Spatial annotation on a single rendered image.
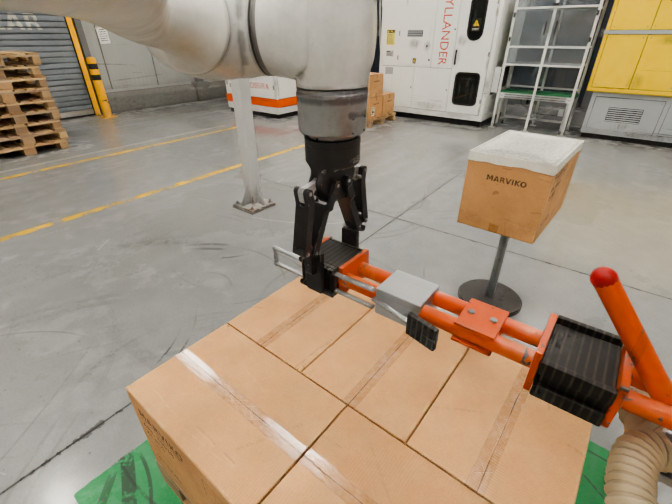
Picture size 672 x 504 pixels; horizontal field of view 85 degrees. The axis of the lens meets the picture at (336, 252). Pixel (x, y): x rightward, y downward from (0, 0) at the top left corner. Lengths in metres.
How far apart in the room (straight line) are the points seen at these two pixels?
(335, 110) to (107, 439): 1.83
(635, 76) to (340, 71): 7.32
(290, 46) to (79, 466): 1.85
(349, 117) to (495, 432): 1.01
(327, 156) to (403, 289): 0.21
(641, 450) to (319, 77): 0.51
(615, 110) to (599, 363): 7.35
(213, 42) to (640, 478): 0.61
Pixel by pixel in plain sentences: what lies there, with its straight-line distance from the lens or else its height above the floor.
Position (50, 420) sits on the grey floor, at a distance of 2.27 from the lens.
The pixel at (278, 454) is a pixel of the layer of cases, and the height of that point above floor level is 0.54.
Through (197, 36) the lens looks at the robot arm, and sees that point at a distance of 0.47.
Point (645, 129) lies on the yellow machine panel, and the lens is 7.82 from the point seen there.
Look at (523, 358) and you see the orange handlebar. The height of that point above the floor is 1.20.
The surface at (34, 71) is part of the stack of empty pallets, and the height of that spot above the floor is 1.07.
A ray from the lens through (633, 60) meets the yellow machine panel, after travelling 7.67.
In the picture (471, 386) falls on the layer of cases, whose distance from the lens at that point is 1.34.
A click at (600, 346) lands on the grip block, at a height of 1.22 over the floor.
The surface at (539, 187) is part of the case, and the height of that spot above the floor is 0.91.
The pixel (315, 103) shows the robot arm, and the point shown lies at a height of 1.45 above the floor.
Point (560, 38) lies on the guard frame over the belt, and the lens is 7.71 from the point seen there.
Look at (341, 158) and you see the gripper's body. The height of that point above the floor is 1.39.
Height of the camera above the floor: 1.52
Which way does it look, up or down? 31 degrees down
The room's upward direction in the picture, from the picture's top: straight up
